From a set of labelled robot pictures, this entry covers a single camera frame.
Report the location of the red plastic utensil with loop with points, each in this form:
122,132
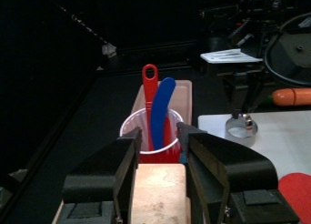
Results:
150,91

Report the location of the red plastic cup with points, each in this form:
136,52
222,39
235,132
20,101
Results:
162,156

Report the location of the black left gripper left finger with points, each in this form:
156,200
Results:
96,179

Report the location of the light wooden drawer box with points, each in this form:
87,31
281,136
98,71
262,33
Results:
159,194

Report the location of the white cutting board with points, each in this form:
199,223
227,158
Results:
283,133

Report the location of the flat red dough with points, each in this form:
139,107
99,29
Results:
299,194

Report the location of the round metal dough cutter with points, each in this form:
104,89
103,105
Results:
240,133

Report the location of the blue plastic utensil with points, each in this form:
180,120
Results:
160,112

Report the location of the small white corner bracket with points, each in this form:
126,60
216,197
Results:
108,49

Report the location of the pale wooden tray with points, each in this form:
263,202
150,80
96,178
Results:
183,97

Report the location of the orange toy carrot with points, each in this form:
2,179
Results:
290,97

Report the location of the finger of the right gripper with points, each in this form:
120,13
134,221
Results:
238,95
255,95

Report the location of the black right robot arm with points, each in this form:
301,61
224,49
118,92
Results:
259,9

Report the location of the thin diagonal frame strut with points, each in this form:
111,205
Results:
83,25

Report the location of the white flat plastic piece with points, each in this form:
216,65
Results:
230,56

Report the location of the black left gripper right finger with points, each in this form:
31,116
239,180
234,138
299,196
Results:
231,173

